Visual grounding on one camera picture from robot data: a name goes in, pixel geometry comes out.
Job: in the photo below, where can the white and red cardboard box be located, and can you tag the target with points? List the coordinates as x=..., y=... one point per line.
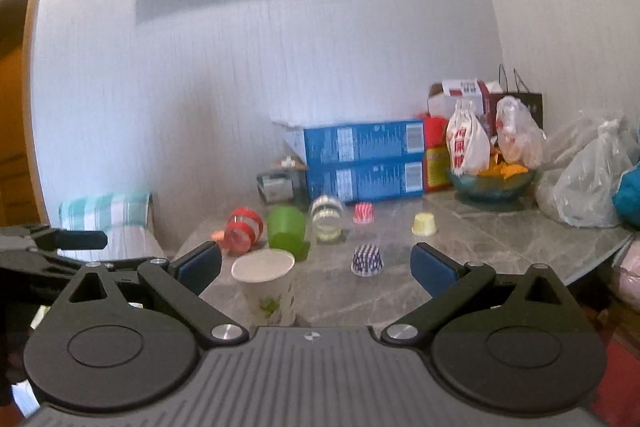
x=465, y=94

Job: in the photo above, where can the orange snacks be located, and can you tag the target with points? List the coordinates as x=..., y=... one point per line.
x=505, y=169

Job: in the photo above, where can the checkered green chair cushion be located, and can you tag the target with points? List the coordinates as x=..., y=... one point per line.
x=107, y=212

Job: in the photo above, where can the purple striped cupcake liner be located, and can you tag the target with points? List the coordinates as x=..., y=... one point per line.
x=367, y=259

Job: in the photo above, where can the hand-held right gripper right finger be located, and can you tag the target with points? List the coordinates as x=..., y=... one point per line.
x=431, y=272

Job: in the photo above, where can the blue cardboard box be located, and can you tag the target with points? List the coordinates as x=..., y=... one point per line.
x=365, y=142
x=367, y=182

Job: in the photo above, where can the yellow cupcake liner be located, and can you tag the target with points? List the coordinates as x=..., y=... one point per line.
x=424, y=224

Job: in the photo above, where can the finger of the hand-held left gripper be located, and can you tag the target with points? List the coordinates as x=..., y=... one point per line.
x=82, y=239

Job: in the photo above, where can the red striped cupcake liner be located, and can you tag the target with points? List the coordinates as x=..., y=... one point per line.
x=363, y=213

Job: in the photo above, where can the white paper cup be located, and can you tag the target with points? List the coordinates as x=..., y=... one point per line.
x=265, y=279

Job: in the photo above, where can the red striped plastic cup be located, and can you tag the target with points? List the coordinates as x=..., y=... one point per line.
x=242, y=229

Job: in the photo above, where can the clear plastic bag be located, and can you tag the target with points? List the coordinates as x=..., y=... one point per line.
x=585, y=177

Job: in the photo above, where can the clear glass jar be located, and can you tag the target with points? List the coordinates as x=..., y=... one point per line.
x=327, y=219

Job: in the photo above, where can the teal glass bowl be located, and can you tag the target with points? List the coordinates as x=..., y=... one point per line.
x=492, y=192

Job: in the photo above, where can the small white and brown item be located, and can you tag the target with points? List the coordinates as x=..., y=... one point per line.
x=289, y=163

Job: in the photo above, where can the small grey box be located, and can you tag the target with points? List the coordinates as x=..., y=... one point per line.
x=275, y=188

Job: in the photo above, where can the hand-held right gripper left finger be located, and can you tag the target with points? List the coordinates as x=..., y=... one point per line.
x=199, y=266

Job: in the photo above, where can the dark paper shopping bag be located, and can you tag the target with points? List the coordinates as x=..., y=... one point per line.
x=530, y=104

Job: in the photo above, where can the wooden door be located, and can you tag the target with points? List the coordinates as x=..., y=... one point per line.
x=15, y=107

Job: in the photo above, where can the pink bag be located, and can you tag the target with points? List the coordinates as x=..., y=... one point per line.
x=627, y=272

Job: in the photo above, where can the green plastic cup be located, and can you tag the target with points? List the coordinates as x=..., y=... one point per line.
x=286, y=229

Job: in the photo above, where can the blue plastic bag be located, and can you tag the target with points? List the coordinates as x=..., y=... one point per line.
x=629, y=197

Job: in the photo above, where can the clear bag with red print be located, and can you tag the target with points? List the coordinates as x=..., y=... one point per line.
x=520, y=134

